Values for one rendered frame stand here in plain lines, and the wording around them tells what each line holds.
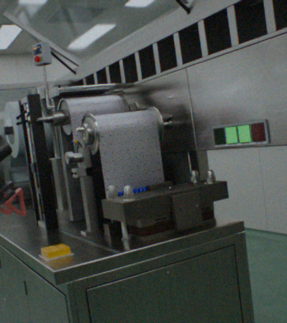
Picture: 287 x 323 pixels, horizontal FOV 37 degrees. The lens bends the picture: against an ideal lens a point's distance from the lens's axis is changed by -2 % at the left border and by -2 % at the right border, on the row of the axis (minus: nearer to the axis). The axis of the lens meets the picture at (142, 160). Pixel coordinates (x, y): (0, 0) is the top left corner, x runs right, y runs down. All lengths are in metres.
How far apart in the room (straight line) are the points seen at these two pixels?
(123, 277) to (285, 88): 0.69
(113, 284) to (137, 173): 0.45
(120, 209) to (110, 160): 0.23
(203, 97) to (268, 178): 3.21
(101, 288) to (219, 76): 0.75
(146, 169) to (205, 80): 0.37
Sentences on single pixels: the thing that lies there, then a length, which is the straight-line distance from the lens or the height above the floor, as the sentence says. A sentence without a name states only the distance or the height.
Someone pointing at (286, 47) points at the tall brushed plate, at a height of 1.40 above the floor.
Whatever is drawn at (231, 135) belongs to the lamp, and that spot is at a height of 1.18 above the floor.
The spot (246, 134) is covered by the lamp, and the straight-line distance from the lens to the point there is 1.35.
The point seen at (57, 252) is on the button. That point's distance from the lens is 1.31.
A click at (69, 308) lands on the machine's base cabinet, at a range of 1.24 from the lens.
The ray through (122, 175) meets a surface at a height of 1.09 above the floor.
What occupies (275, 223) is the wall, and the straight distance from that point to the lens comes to 4.72.
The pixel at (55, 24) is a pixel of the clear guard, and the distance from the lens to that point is 2.26.
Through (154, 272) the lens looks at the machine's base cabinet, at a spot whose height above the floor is 0.82.
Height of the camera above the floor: 1.21
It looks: 3 degrees down
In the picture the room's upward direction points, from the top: 8 degrees counter-clockwise
